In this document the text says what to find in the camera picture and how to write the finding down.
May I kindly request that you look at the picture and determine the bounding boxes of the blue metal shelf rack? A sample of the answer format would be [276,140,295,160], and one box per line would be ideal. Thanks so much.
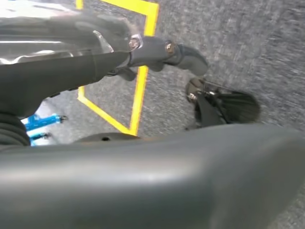
[21,113,69,146]

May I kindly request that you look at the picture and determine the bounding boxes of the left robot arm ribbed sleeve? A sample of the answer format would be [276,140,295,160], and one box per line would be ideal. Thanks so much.
[0,112,32,146]

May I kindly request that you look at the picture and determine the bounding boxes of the yellow floor tape square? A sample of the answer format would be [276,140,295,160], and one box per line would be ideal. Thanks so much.
[75,0,160,136]

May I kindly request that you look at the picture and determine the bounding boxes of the robot black foot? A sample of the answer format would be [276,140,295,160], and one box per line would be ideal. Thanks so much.
[185,77,261,131]

